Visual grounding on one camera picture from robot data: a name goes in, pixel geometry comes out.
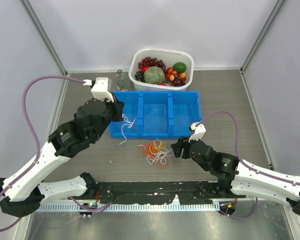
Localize green melon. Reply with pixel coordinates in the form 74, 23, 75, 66
144, 66, 165, 85

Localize orange cable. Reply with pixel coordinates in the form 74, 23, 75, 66
137, 139, 177, 169

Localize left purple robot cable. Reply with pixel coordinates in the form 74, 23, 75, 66
0, 75, 113, 232

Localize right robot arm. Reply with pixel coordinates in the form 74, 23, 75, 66
171, 137, 300, 216

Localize dark grape bunch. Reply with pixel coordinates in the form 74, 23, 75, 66
134, 70, 145, 83

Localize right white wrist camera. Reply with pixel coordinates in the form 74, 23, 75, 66
188, 122, 206, 142

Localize white cable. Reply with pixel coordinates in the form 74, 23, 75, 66
118, 113, 137, 146

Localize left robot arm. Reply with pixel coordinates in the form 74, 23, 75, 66
0, 93, 125, 218

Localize white plastic basket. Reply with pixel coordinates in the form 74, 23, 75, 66
128, 48, 194, 91

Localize clear glass bottle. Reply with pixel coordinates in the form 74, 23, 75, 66
115, 69, 129, 91

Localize left blue bin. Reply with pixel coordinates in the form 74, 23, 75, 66
109, 91, 140, 139

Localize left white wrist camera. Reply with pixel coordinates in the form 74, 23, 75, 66
83, 77, 114, 103

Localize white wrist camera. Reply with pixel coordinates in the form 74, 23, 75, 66
188, 122, 206, 142
83, 77, 114, 103

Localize white slotted cable duct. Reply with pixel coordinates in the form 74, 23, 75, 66
36, 201, 220, 213

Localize green mango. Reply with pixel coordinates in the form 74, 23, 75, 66
172, 62, 187, 74

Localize right blue bin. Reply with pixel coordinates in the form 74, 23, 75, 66
170, 91, 202, 139

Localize red yellow peaches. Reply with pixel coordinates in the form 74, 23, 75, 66
164, 67, 187, 87

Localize red grape bunch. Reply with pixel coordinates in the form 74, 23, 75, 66
137, 56, 167, 70

